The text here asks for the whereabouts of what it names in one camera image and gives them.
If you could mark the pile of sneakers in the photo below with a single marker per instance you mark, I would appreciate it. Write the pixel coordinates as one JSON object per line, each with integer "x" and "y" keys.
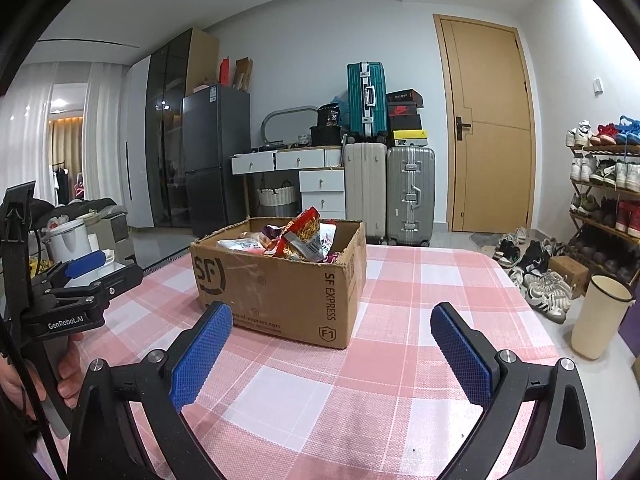
{"x": 545, "y": 290}

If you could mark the brown cardboard box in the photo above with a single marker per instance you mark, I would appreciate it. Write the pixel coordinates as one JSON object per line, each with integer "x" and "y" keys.
{"x": 280, "y": 290}

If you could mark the small brown box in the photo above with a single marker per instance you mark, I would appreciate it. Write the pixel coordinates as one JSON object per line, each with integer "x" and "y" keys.
{"x": 567, "y": 272}

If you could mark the white sheer curtain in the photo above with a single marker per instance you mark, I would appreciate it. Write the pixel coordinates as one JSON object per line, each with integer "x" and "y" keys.
{"x": 102, "y": 135}
{"x": 27, "y": 135}

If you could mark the pink checkered tablecloth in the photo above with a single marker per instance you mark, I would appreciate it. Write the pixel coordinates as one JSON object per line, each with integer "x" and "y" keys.
{"x": 400, "y": 310}

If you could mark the purple snack packet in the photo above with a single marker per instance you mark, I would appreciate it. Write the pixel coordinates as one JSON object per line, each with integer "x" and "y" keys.
{"x": 272, "y": 232}

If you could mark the black shoe box red logo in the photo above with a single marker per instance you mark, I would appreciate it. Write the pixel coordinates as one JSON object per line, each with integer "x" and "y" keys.
{"x": 402, "y": 110}

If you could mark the curved metal tube frame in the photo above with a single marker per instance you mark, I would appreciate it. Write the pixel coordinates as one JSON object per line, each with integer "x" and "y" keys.
{"x": 287, "y": 111}

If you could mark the silver suitcase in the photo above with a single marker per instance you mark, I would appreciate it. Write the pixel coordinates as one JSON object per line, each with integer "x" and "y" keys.
{"x": 410, "y": 195}

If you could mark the red paper bag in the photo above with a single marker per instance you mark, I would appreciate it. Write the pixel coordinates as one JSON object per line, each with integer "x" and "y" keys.
{"x": 226, "y": 71}

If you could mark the dark glass wardrobe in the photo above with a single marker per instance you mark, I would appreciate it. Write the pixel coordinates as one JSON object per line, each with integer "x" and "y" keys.
{"x": 167, "y": 135}

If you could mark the black printed bag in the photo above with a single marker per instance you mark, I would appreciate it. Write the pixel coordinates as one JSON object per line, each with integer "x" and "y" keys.
{"x": 330, "y": 116}

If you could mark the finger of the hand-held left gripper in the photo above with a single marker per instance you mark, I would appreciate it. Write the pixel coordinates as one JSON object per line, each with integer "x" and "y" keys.
{"x": 115, "y": 280}
{"x": 85, "y": 265}

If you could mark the black jacket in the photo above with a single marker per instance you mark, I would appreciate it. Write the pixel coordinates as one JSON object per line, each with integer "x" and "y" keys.
{"x": 75, "y": 207}

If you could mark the shoe rack with shoes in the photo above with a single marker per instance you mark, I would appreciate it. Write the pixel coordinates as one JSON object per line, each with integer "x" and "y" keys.
{"x": 605, "y": 172}

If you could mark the tan wooden door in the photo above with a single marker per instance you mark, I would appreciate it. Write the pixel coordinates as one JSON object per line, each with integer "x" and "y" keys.
{"x": 492, "y": 160}

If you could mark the tan curtain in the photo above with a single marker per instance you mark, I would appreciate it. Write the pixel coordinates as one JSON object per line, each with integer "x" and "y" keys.
{"x": 67, "y": 160}

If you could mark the woven basket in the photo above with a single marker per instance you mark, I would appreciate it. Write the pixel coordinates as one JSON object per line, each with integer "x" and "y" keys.
{"x": 277, "y": 200}

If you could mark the person's left forearm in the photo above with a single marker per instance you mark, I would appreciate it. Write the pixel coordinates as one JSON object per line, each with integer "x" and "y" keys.
{"x": 20, "y": 450}

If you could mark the folded cardboard pieces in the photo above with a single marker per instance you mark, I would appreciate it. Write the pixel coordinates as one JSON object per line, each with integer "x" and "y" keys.
{"x": 243, "y": 74}

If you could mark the white desk with drawers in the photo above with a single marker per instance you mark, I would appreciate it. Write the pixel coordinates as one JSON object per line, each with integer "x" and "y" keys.
{"x": 320, "y": 180}

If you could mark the person's left hand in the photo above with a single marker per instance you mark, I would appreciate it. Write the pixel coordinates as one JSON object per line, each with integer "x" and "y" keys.
{"x": 70, "y": 370}

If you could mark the teal suitcase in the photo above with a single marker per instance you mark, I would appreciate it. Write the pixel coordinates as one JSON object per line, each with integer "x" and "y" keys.
{"x": 362, "y": 105}

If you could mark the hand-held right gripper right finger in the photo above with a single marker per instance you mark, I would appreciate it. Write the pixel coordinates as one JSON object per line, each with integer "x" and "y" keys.
{"x": 462, "y": 355}

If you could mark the white appliance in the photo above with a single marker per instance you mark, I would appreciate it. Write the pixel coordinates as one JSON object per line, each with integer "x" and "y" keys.
{"x": 67, "y": 242}

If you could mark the purple box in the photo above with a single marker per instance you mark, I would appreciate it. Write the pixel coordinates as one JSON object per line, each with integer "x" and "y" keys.
{"x": 631, "y": 330}

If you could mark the grey door mat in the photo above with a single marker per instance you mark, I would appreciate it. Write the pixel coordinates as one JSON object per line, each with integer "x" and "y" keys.
{"x": 487, "y": 241}

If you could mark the wooden shoe rack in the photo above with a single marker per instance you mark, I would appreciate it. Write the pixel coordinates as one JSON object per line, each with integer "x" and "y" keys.
{"x": 607, "y": 151}

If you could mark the grey refrigerator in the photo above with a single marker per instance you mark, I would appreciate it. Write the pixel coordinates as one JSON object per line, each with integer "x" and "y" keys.
{"x": 215, "y": 160}

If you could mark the wall switch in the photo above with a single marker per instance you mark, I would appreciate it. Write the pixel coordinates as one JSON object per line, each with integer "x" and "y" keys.
{"x": 597, "y": 85}

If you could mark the beige suitcase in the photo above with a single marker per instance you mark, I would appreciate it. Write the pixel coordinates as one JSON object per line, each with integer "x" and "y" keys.
{"x": 365, "y": 190}

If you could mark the black crate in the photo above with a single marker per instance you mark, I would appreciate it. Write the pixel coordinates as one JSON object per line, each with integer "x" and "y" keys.
{"x": 327, "y": 136}

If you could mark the black shoe box red stripe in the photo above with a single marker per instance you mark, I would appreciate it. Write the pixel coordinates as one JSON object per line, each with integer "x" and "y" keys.
{"x": 404, "y": 97}

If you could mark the blue plastic bag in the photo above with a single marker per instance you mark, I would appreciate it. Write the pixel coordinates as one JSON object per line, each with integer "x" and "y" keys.
{"x": 341, "y": 100}

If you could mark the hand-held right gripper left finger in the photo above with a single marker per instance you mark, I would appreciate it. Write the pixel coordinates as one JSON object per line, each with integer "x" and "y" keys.
{"x": 202, "y": 355}

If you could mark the plain black shoe box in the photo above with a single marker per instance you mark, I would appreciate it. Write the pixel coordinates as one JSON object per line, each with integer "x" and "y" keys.
{"x": 405, "y": 122}

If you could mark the cream waste bin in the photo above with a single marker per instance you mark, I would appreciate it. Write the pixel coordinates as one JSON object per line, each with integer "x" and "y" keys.
{"x": 600, "y": 320}

